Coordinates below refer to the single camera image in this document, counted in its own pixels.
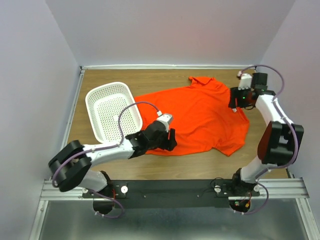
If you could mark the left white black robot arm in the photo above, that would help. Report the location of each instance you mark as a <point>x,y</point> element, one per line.
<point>71,166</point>

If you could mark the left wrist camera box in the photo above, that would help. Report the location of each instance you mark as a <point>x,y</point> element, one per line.
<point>165,119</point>

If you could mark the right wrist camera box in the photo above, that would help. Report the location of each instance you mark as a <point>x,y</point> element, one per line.
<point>245,80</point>

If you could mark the white perforated plastic basket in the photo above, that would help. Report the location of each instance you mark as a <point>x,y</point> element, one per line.
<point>104,105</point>

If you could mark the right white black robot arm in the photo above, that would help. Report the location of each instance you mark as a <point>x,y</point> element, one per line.
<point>279,145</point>

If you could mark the aluminium frame rail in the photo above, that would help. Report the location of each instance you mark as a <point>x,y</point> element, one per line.
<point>43,204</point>

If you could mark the orange t shirt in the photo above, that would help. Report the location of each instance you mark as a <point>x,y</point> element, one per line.
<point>201,117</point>

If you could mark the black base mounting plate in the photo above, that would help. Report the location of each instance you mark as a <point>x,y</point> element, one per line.
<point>160,194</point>

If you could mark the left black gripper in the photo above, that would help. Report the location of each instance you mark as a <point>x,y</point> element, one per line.
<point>169,144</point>

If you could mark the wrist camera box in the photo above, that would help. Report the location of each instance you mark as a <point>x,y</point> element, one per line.
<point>245,80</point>
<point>165,119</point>

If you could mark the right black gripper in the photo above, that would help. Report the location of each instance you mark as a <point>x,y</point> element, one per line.
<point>234,93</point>

